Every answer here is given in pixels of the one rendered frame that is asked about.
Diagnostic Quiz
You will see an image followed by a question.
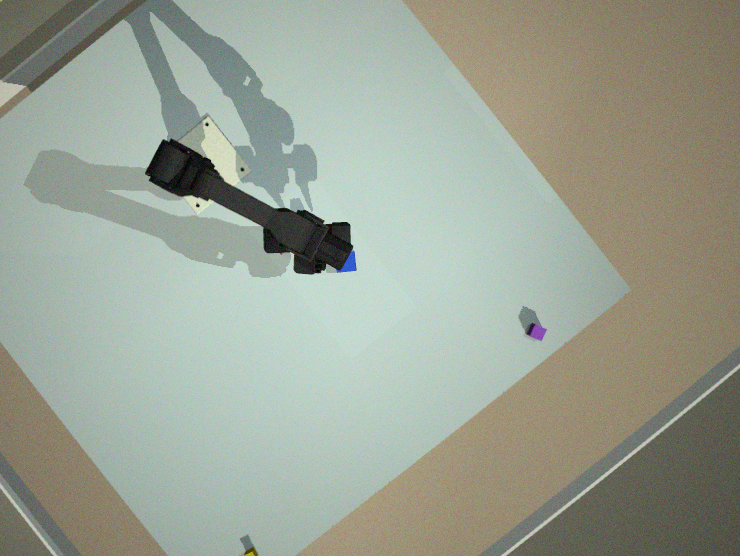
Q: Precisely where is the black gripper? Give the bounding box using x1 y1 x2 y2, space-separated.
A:
263 222 351 253

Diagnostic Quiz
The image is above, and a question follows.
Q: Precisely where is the blue cube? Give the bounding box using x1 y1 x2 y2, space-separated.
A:
337 251 357 273

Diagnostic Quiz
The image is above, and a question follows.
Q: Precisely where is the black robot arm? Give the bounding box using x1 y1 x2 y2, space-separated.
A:
145 138 353 275

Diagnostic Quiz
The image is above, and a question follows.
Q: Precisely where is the purple block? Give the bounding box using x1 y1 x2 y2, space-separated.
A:
526 323 547 341

